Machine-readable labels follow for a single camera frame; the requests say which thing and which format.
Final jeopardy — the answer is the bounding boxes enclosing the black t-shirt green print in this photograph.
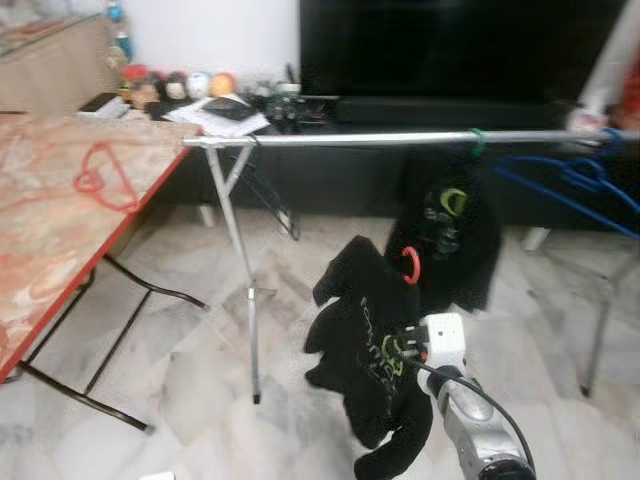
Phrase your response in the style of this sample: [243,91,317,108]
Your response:
[304,237,436,479]
[385,150,503,313]

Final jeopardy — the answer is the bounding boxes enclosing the red plastic hanger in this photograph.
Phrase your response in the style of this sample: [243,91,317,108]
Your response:
[73,140,143,214]
[401,246,423,286]

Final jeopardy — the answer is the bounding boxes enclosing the blue plastic hanger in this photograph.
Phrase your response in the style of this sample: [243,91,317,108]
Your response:
[493,128,640,239]

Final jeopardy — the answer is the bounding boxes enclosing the black television console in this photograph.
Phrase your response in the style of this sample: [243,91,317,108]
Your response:
[75,90,640,251]

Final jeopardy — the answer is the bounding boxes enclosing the silver metal clothes rack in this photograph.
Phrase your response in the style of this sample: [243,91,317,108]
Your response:
[183,128,640,404]

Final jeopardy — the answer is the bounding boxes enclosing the green electronics board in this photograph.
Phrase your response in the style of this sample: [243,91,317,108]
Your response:
[262,78,339,131]

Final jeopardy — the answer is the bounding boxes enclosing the white paper stack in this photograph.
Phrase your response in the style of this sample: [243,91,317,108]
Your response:
[163,96,273,139]

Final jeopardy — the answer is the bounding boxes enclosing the white tissue pack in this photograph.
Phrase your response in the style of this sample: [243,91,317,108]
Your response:
[568,98,608,133]

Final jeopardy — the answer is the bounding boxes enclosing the black flat television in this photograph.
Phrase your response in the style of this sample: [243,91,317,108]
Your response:
[300,0,629,101]

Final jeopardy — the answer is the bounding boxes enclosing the black wallet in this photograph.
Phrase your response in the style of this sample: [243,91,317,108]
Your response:
[200,97,253,122]

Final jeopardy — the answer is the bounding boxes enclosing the orange round toy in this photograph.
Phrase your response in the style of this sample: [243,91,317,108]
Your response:
[210,72,238,98]

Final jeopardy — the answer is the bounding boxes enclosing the white round toy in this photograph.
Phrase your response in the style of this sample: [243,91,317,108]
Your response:
[188,71,212,99]

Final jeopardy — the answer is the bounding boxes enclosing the dark haired toy figure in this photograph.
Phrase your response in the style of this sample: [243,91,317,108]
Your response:
[160,72,189,101]

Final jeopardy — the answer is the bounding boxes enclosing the red capped toy figure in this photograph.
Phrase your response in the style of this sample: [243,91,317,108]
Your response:
[122,64,151,101]

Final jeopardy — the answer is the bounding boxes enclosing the small black flat device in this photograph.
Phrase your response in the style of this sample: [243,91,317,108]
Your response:
[78,92,129,121]

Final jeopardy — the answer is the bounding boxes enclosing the blue hanging ornament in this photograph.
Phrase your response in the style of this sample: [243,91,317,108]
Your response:
[105,0,134,63]

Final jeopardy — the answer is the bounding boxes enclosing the wooden glass top cabinet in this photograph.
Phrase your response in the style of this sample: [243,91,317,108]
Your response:
[0,12,121,113]

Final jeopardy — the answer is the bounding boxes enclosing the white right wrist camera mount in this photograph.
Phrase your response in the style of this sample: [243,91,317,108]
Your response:
[424,313,469,373]

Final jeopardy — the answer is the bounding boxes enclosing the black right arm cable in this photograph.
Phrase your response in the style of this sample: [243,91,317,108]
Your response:
[400,355,536,473]

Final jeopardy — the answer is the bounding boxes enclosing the black wire hanger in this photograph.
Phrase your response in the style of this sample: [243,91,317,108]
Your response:
[235,140,301,241]

